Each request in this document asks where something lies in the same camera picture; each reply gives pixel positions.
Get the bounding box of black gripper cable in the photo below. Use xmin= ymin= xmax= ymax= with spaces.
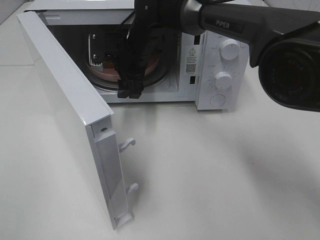
xmin=117 ymin=12 xmax=137 ymax=32

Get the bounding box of pink round plate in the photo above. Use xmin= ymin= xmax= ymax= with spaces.
xmin=84 ymin=50 xmax=160 ymax=84

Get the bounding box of white timer knob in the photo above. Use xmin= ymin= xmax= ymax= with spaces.
xmin=213 ymin=71 xmax=233 ymax=90

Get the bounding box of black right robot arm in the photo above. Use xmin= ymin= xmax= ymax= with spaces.
xmin=86 ymin=0 xmax=320 ymax=112

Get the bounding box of round white door button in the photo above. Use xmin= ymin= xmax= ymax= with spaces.
xmin=210 ymin=94 xmax=226 ymax=107

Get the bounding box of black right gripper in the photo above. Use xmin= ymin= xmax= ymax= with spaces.
xmin=88 ymin=0 xmax=180 ymax=99

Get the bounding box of upper white power knob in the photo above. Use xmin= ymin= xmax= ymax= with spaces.
xmin=219 ymin=39 xmax=240 ymax=61

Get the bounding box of white microwave door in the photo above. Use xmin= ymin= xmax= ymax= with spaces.
xmin=17 ymin=11 xmax=138 ymax=229

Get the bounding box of white warning label sticker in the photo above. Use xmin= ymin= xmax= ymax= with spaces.
xmin=183 ymin=44 xmax=200 ymax=75

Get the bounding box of glass microwave turntable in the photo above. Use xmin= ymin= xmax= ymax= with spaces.
xmin=86 ymin=63 xmax=170 ymax=91

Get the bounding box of white microwave oven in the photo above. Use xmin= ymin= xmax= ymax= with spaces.
xmin=23 ymin=0 xmax=249 ymax=110

